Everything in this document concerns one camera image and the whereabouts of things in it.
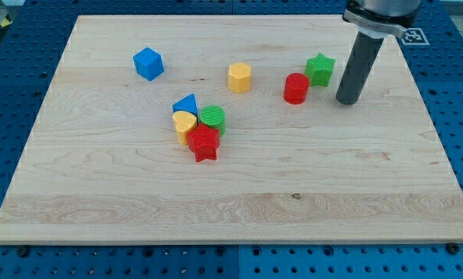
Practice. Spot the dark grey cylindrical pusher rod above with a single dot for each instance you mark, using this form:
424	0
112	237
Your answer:
357	69

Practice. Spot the red cylinder block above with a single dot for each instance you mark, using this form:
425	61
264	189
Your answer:
296	88

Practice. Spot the yellow hexagon block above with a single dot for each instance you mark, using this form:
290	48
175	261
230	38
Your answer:
239	77

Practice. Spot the white fiducial marker tag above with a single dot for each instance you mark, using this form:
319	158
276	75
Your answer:
414	37

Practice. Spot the green star block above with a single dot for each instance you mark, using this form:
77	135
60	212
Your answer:
319	70

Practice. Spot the green cylinder block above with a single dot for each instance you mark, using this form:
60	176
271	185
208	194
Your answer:
213	116

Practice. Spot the blue triangle block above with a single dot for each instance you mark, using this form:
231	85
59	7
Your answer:
187	104

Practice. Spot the red star block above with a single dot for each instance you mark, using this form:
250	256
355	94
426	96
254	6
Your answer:
204	141

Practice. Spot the yellow heart block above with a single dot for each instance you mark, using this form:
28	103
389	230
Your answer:
184	122

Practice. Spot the blue cube block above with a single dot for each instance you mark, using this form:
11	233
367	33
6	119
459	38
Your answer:
148	64

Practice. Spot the light wooden board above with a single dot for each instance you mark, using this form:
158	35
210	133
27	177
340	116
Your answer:
103	166

